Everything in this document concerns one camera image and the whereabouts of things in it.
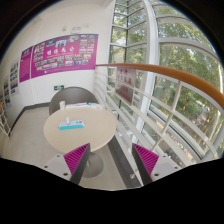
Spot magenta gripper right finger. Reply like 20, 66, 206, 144
131, 142, 183, 186

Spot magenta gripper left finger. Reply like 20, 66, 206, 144
43, 142, 91, 185

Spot round beige table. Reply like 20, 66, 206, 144
44, 107, 116, 178

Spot white blue power strip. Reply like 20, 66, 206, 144
58, 121, 85, 130

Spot white metal railing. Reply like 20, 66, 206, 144
95, 66, 224, 168

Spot white papers on table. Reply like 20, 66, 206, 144
65, 102, 105, 109

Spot grey chair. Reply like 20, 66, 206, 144
49, 87, 98, 114

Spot green exit sign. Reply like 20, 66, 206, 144
54, 85, 64, 91

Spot red white warning sign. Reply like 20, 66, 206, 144
115, 67, 137, 105

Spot orange wooden handrail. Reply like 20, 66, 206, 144
105, 63, 224, 110

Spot white photo board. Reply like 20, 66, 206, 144
10, 61, 19, 96

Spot large magenta wall poster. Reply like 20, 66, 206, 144
31, 34, 98, 78

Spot narrow magenta wall poster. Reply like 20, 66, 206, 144
19, 47, 33, 83

